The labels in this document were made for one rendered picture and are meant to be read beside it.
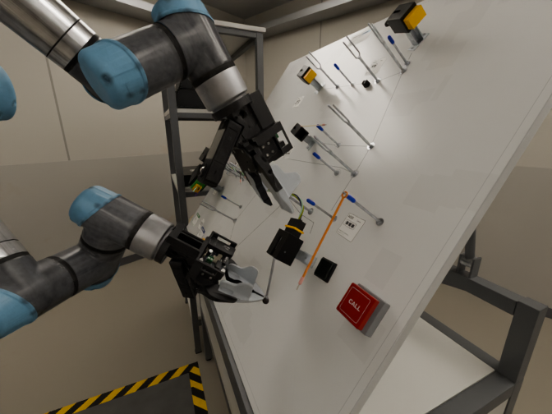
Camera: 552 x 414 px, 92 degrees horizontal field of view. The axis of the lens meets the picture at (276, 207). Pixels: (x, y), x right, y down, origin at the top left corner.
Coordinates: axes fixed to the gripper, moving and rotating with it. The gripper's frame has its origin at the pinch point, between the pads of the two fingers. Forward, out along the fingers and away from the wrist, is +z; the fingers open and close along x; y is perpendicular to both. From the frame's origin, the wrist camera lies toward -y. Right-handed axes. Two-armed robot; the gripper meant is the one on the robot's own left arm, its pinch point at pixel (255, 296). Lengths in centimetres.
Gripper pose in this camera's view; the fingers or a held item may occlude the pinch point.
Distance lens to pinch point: 55.5
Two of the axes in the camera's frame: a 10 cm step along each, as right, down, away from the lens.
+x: 2.1, -6.1, 7.6
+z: 8.5, 4.9, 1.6
